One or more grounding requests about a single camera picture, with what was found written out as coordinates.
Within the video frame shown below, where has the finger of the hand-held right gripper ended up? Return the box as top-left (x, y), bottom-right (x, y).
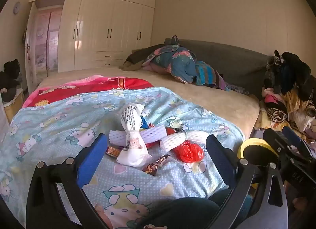
top-left (263, 129), bottom-right (316, 195)
top-left (282, 126), bottom-right (313, 158)

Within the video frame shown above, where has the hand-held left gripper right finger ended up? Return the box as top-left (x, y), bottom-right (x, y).
top-left (197, 134), bottom-right (288, 229)

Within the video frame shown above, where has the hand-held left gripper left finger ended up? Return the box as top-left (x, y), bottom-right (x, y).
top-left (26, 133), bottom-right (109, 229)

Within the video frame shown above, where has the orange brown snack wrapper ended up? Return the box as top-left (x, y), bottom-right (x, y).
top-left (106, 146), bottom-right (126, 158)

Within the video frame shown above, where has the red plastic bag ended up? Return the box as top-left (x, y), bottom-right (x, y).
top-left (176, 140), bottom-right (205, 163)

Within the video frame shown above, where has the white foam fruit net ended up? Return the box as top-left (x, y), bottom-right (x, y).
top-left (160, 131), bottom-right (188, 151)
top-left (109, 130), bottom-right (129, 147)
top-left (139, 126), bottom-right (169, 144)
top-left (186, 131), bottom-right (211, 145)

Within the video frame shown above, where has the yellow rimmed black trash bin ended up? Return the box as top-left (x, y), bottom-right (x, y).
top-left (237, 138), bottom-right (280, 170)

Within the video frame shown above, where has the white printed plastic bag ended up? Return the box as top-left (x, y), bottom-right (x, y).
top-left (117, 104), bottom-right (153, 167)

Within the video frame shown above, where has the dark red snack wrapper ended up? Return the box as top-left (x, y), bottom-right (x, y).
top-left (165, 126), bottom-right (188, 136)

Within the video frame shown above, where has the blue snack wrapper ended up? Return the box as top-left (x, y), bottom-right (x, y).
top-left (139, 116), bottom-right (156, 131)

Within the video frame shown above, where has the white fluffy cloth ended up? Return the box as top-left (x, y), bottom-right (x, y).
top-left (294, 110), bottom-right (316, 133)

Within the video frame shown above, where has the brown striped cloth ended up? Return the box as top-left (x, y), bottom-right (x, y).
top-left (268, 108), bottom-right (288, 123)

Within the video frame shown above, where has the mustard knit cloth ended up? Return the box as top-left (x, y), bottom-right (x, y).
top-left (283, 89), bottom-right (310, 121)

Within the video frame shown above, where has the yellow cartoon blanket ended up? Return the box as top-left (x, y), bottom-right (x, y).
top-left (254, 110), bottom-right (311, 143)

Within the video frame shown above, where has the light blue cartoon blanket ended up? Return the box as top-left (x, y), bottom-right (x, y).
top-left (0, 86), bottom-right (245, 229)

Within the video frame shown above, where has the pink cloth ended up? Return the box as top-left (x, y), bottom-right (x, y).
top-left (264, 88), bottom-right (280, 104)

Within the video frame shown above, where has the beige bed cover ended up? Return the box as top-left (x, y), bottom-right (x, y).
top-left (37, 67), bottom-right (261, 140)

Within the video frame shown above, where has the red blanket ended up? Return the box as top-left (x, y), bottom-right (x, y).
top-left (22, 77), bottom-right (155, 108)

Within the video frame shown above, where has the black clothing pile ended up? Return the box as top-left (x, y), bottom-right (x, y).
top-left (264, 50), bottom-right (312, 101)

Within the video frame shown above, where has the silver patterned cloth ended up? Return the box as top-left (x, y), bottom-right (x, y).
top-left (222, 81), bottom-right (250, 96)

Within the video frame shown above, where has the striped colourful towel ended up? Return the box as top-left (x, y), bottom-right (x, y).
top-left (196, 60), bottom-right (224, 86)

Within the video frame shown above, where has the yellowish storage box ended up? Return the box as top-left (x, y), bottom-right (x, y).
top-left (2, 88), bottom-right (25, 124)

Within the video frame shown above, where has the dark olive cloth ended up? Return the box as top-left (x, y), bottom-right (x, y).
top-left (118, 45), bottom-right (160, 72)

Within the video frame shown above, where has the black plush bag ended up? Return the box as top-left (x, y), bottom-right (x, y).
top-left (0, 59), bottom-right (22, 101)

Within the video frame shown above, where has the door with pink cartoon glass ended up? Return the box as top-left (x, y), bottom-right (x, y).
top-left (25, 2), bottom-right (63, 93)

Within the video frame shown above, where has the cream wardrobe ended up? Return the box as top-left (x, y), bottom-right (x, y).
top-left (28, 0), bottom-right (157, 93)

